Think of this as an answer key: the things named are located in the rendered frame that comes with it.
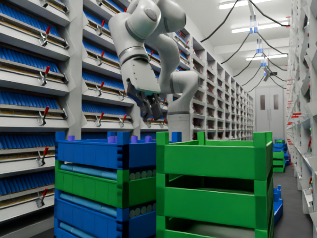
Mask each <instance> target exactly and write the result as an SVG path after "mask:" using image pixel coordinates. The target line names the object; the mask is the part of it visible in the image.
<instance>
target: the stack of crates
mask: <svg viewBox="0 0 317 238"><path fill-rule="evenodd" d="M156 173H157V174H156V238H275V235H274V183H273V132H253V141H228V140H206V132H197V140H195V141H186V142H177V143H169V132H156ZM169 174H177V175H181V176H178V177H176V178H174V179H171V180H169ZM169 217H170V218H169Z"/></svg>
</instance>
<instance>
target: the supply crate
mask: <svg viewBox="0 0 317 238"><path fill-rule="evenodd" d="M115 135H116V132H108V137H110V136H115ZM177 142H182V132H172V141H169V143H177ZM55 160H58V161H65V162H73V163H79V164H86V165H92V166H98V167H105V168H111V169H117V170H128V169H136V168H143V167H150V166H156V140H152V141H151V143H145V140H138V143H132V140H130V132H117V143H108V139H90V140H75V141H68V140H65V132H56V138H55Z"/></svg>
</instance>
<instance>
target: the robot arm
mask: <svg viewBox="0 0 317 238"><path fill-rule="evenodd" d="M186 24H187V15H186V12H185V11H184V9H183V8H182V7H181V6H179V5H178V4H177V3H175V2H173V1H171V0H132V1H131V3H130V4H129V6H128V8H127V11H126V13H118V14H116V15H114V16H113V17H112V18H111V19H110V20H109V22H108V27H109V30H110V33H111V37H112V40H113V43H114V46H115V49H116V52H117V56H118V59H119V62H120V65H121V73H122V80H123V84H124V88H125V92H126V95H127V96H128V97H129V98H132V99H133V100H134V101H135V102H136V104H137V106H138V107H140V110H141V113H142V117H143V119H144V120H147V119H148V118H150V117H151V116H153V118H154V120H158V119H159V118H161V117H162V116H163V113H162V110H161V107H160V100H161V99H162V98H164V96H163V95H162V93H163V94H182V96H181V97H180V98H178V99H177V100H175V101H173V102H171V103H170V104H169V105H168V109H167V112H168V132H169V141H172V132H182V142H186V141H191V131H190V102H191V99H192V97H193V96H194V95H195V93H196V92H197V90H198V88H199V86H200V77H199V75H198V74H197V73H196V72H194V71H179V72H174V71H175V70H176V69H177V67H178V65H179V63H180V53H179V49H178V46H177V44H176V42H175V41H174V40H173V39H172V38H170V37H168V36H166V35H164V34H166V33H173V32H178V31H180V30H182V29H183V28H184V27H185V26H186ZM145 41H146V42H147V43H149V44H150V45H152V46H153V47H155V48H156V49H157V51H158V54H159V57H160V60H161V72H160V75H159V78H158V81H157V78H156V76H155V74H154V72H153V70H152V68H151V66H150V64H149V62H148V61H149V57H148V55H147V52H146V49H145V47H144V43H145ZM153 98H154V99H155V100H154V101H153V100H152V99H153ZM147 100H149V102H146V101H147ZM149 103H150V104H149ZM150 105H151V108H150Z"/></svg>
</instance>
